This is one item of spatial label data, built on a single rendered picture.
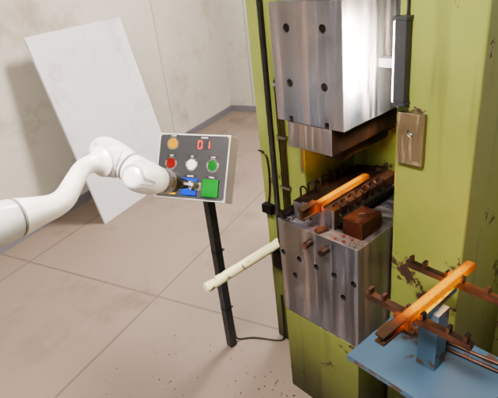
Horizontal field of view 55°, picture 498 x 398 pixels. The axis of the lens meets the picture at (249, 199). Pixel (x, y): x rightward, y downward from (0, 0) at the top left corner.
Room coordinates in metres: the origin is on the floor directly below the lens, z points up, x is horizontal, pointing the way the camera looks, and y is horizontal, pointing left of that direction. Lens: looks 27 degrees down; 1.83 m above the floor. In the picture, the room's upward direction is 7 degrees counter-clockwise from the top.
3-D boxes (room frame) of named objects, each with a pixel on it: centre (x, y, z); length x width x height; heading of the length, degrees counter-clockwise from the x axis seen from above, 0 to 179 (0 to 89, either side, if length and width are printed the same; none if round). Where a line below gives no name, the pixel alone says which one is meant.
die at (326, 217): (1.70, -0.40, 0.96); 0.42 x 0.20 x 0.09; 130
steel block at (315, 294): (1.66, -0.44, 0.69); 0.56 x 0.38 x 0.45; 130
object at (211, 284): (1.77, 0.06, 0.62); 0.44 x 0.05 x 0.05; 130
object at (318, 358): (1.66, -0.44, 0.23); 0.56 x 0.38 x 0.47; 130
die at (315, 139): (1.70, -0.40, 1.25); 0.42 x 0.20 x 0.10; 130
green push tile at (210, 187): (1.79, 0.15, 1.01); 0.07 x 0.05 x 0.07; 65
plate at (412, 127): (1.41, -0.54, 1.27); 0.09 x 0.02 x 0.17; 40
